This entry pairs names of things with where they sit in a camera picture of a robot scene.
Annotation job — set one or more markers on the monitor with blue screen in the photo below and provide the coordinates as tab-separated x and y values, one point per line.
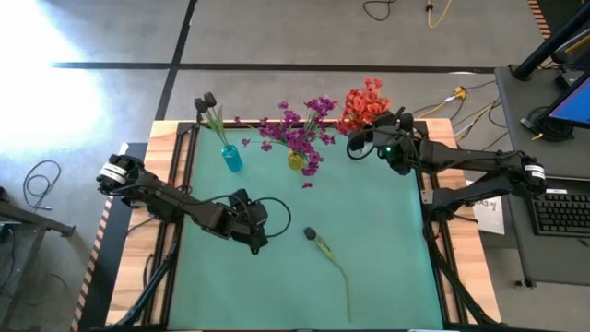
576	106

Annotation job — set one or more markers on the blue glass vase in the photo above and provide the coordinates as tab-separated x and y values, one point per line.
232	159

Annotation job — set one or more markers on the orange artificial flower bunch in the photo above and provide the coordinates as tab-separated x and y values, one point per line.
352	115
364	106
374	90

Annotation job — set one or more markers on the purple artificial flower bunch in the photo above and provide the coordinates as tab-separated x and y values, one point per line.
274	131
310	159
321	105

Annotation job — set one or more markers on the black metal table frame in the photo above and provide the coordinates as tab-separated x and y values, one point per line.
184	129

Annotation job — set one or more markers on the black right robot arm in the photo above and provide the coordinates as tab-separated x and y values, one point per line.
470	159

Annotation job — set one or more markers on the grey keyboard desk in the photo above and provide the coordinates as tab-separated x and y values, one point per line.
553	263

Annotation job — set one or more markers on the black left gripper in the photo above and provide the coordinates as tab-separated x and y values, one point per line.
244	221

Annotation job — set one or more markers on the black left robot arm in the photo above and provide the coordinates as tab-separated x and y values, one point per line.
184	205

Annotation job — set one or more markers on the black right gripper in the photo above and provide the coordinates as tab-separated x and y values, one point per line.
398	152

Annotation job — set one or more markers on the yellow glass vase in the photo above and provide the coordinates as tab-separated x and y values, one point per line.
295	161

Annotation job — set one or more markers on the teal table mat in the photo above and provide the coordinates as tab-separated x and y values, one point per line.
286	276

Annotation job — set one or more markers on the grey desk with monitor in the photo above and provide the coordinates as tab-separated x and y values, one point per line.
530	138

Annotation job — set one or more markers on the grey metal stand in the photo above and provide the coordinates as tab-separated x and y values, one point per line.
27	220

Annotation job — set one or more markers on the white paper sheet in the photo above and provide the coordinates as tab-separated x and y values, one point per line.
491	216

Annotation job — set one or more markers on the black monitor pole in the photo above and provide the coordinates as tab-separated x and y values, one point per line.
548	46

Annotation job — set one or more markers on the black mat clamp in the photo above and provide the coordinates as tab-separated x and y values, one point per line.
199	120

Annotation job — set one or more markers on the black keyboard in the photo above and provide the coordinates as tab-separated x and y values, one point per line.
562	214

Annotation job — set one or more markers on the black floor mat striped edge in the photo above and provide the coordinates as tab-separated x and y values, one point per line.
110	258

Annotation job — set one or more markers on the orange black striped strip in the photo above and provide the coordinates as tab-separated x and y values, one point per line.
540	20

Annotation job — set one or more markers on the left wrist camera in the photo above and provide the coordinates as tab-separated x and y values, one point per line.
239	196

